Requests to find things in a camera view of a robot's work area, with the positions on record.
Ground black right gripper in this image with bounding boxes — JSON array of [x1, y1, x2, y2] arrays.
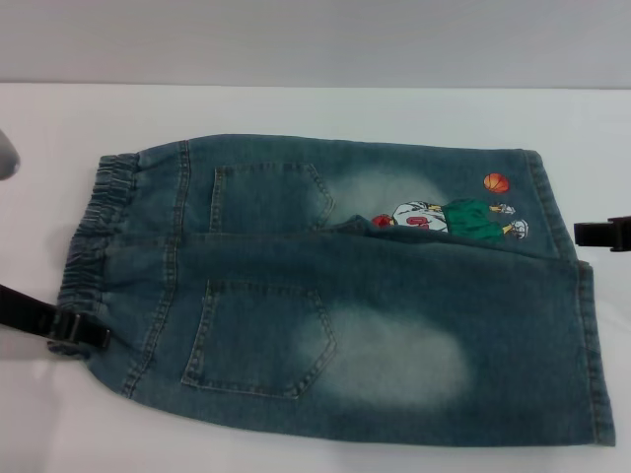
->
[[573, 215, 631, 255]]

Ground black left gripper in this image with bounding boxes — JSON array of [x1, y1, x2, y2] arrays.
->
[[0, 282, 112, 352]]

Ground blue denim shorts with cartoon print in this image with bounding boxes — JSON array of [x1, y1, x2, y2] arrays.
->
[[46, 132, 617, 449]]

